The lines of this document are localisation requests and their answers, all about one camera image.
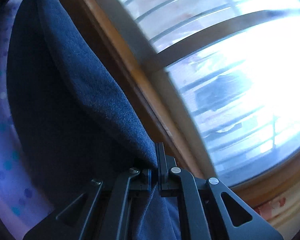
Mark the navy blue fleece garment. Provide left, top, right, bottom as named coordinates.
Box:
left=6, top=0, right=182, bottom=240

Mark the lilac patterned bed sheet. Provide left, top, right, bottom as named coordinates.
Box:
left=0, top=0, right=53, bottom=239

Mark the brown wooden headboard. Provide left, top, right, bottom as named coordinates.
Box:
left=60, top=0, right=300, bottom=207

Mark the window with metal frame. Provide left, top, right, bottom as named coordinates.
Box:
left=99, top=0, right=300, bottom=188

